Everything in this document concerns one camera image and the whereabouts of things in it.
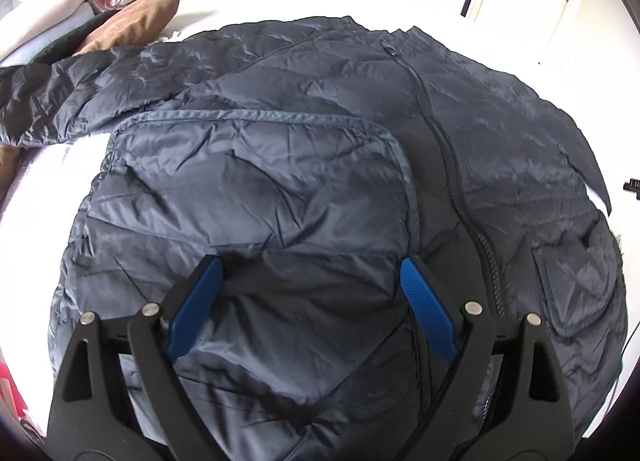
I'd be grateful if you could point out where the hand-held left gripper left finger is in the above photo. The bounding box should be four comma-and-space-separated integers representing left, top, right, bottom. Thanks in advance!
46, 254, 224, 461

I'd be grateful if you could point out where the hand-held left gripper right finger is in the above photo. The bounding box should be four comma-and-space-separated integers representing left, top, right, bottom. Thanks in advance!
398, 255, 573, 461

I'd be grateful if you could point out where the dark blue puffer jacket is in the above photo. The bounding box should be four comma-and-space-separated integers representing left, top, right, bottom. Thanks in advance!
0, 15, 629, 461

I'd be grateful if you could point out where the red object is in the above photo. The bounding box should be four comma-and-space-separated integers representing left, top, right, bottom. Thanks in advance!
0, 361, 32, 434

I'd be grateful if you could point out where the brown pillow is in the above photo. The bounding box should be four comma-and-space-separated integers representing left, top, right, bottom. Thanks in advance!
75, 0, 181, 56

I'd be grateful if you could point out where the light blue cloth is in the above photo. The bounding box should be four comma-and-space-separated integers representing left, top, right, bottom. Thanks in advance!
0, 31, 81, 69

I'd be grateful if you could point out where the white folded cloth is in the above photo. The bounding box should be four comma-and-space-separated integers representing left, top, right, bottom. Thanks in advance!
0, 0, 96, 62

